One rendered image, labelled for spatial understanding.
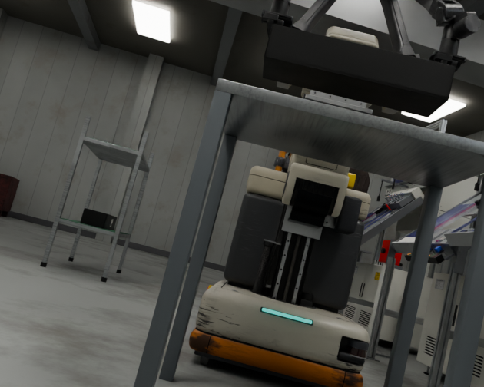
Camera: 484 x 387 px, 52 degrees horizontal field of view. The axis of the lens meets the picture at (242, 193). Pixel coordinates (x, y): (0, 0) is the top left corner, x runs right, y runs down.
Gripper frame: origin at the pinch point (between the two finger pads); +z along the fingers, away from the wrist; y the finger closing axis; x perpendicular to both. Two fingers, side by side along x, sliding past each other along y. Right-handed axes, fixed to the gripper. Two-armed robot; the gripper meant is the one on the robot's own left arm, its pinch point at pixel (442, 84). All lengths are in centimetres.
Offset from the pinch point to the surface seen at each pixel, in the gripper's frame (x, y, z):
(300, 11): 317, -58, -189
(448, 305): 89, 51, 67
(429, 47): 327, 79, -188
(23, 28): 792, -613, -282
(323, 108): -42, -38, 32
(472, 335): -42, 4, 74
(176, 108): 848, -275, -208
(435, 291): 160, 70, 59
